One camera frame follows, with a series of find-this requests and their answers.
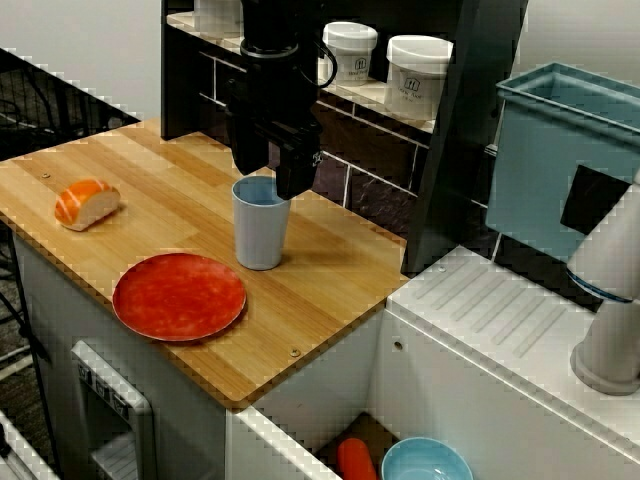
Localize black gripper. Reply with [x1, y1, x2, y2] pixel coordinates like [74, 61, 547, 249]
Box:
[223, 52, 325, 201]

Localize light blue plastic cup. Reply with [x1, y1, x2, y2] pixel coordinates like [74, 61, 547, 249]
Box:
[231, 174, 292, 272]

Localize white lidded plastic jar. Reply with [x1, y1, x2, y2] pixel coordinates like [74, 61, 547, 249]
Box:
[193, 0, 245, 38]
[321, 21, 379, 87]
[384, 34, 455, 122]

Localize red round plate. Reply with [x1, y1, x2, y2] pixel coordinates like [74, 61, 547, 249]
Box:
[111, 252, 248, 343]

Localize teal plastic bin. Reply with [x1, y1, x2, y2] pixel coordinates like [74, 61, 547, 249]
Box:
[487, 61, 640, 261]

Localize white toy kitchen unit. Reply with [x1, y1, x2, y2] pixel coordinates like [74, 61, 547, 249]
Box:
[9, 227, 640, 480]

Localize grey dispenser panel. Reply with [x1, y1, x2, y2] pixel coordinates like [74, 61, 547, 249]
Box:
[69, 339, 157, 480]

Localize orange toy carrot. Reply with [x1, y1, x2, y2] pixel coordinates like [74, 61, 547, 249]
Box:
[336, 438, 377, 480]

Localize light blue bowl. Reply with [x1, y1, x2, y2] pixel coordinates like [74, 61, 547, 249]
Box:
[381, 436, 475, 480]

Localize light grey kitchen faucet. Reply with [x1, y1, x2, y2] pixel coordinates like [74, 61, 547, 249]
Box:
[566, 169, 640, 397]

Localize black shelf frame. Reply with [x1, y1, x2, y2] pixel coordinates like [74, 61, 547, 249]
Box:
[159, 0, 530, 276]

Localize aluminium frame rail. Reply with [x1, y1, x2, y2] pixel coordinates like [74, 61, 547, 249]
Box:
[0, 409, 56, 480]

